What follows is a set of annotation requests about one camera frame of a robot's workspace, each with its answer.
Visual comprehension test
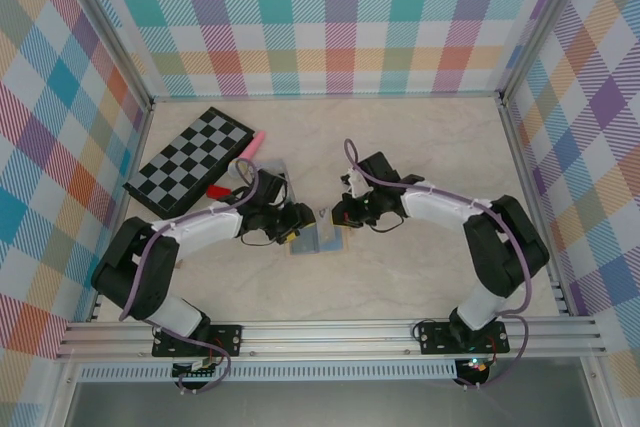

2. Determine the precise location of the tan card holder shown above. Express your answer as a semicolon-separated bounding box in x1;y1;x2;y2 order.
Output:
283;216;350;257

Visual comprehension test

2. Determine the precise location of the clear plastic card case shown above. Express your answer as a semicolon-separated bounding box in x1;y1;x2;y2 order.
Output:
253;157;297;209

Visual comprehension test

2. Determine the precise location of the pink toy microphone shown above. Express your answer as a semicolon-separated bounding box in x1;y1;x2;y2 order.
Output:
227;131;267;181

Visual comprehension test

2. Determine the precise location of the black grey chessboard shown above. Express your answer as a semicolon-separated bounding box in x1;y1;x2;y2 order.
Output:
123;106;255;214

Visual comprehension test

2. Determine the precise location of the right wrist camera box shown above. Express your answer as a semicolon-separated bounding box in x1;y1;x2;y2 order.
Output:
347;171;374;198

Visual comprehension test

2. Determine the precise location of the aluminium mounting rail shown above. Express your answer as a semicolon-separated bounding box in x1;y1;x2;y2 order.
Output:
54;315;607;362

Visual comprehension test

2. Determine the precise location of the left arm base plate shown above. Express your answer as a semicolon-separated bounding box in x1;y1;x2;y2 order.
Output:
151;324;245;359

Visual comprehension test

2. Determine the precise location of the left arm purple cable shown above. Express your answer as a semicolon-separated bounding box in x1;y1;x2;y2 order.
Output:
118;157;261;396

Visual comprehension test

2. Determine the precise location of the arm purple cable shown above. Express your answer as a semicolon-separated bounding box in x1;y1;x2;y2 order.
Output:
342;138;533;391
118;157;261;396

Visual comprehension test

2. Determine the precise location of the aluminium frame bar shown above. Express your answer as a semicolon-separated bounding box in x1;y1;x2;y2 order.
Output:
85;102;155;324
499;100;574;318

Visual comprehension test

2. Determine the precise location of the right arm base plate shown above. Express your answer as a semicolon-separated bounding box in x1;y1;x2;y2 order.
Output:
416;320;511;356

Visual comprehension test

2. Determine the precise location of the white slotted cable duct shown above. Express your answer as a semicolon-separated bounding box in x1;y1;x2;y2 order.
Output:
77;364;460;384

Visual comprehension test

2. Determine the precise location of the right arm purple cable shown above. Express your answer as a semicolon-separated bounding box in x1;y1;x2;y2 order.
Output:
342;138;533;391

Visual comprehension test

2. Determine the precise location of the aluminium frame post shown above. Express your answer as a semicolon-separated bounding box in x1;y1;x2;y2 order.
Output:
49;0;155;111
498;0;594;106

